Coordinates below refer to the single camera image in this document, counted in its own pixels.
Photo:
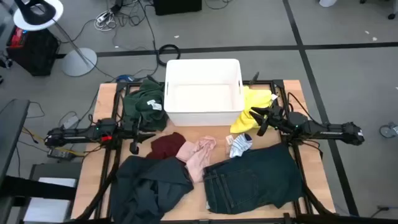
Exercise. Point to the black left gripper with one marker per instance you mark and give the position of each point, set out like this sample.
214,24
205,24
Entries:
131,127

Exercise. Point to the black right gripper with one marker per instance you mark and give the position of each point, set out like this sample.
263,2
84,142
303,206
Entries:
277,116

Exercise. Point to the yellow garment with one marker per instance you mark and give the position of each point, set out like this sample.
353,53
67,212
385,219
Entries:
255,99

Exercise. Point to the dark green fleece sweatshirt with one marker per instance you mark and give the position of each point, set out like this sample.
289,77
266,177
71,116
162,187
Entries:
140,102

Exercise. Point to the white blue-striped sock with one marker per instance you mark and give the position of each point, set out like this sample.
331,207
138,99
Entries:
241,146

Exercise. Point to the dark grey shirt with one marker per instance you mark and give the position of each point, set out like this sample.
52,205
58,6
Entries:
146,189

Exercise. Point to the pink garment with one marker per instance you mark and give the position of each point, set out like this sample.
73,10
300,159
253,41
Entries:
199,155

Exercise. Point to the dark blue jeans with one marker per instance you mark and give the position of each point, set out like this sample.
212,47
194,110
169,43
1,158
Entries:
255,180

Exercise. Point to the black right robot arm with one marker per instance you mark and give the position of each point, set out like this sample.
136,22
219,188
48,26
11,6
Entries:
326,130

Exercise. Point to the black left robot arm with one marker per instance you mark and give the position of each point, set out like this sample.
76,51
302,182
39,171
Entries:
77,133

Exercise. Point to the maroon garment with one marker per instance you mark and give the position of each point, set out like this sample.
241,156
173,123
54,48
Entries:
166,146

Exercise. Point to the small clear plastic packet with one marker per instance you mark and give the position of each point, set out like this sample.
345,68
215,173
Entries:
229,140

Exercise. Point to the white perforated plastic basket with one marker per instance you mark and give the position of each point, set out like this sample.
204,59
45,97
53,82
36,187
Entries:
203,119

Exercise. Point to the grey power adapter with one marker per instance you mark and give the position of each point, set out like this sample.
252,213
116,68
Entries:
71,122

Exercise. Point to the black power adapter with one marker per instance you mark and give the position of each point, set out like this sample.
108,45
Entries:
59,154

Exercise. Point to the grey white cabinet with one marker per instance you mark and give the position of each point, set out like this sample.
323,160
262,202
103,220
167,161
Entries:
49,205

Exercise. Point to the black support beam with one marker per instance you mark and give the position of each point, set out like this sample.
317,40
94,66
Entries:
37,188

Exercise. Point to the grey caster wheel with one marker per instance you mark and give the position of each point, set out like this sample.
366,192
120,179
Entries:
387,130

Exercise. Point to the black equipment box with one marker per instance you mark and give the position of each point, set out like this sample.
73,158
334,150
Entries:
177,6

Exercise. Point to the black desk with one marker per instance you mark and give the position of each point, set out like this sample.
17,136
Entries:
12,130

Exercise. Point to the black storage crate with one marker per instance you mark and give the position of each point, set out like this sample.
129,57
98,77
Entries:
37,53

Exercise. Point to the red tool case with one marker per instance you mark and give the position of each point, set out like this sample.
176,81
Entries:
17,37

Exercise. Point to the black chair caster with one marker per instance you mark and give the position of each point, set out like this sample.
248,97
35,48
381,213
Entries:
391,15

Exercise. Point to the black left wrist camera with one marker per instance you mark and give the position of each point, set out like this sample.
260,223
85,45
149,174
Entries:
134,148

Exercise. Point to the black metal rig frame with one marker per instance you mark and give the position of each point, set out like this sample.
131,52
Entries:
109,168

